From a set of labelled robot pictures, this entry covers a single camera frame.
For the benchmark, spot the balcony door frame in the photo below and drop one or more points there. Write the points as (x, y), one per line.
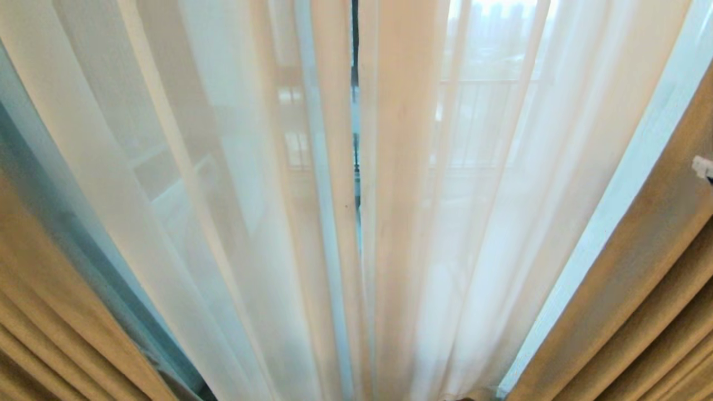
(355, 111)

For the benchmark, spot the tan thick drape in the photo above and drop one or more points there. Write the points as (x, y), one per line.
(50, 317)
(640, 289)

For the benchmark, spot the white sheer curtain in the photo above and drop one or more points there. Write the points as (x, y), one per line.
(479, 211)
(184, 184)

